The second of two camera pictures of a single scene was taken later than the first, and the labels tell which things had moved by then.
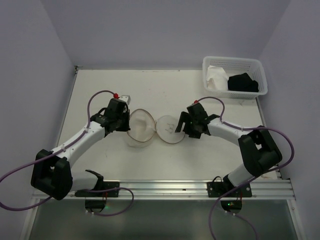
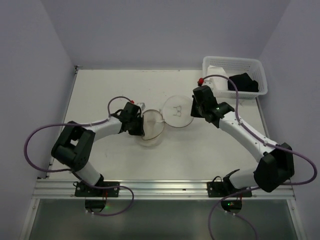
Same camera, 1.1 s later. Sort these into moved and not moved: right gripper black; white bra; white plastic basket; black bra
Moved: right gripper black
Not moved: white plastic basket; white bra; black bra
